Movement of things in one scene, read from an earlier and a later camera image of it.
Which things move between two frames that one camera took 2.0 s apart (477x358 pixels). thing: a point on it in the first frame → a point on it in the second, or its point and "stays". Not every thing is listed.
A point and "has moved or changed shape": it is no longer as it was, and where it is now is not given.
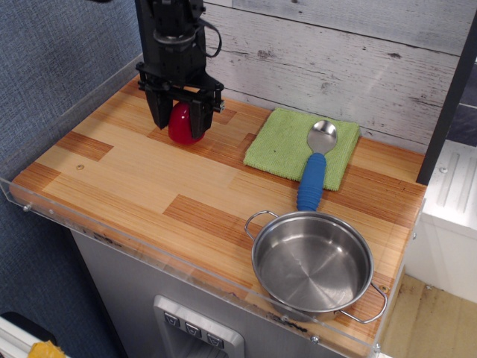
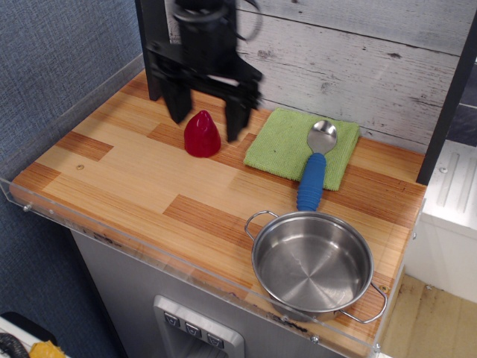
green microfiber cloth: x=281 y=147 stays
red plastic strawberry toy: x=179 y=124 has moved or changed shape
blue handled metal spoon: x=322 y=136 stays
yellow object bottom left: x=45 y=350 stays
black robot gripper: x=176 y=63 → x=207 y=60
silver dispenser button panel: x=188 y=335 stays
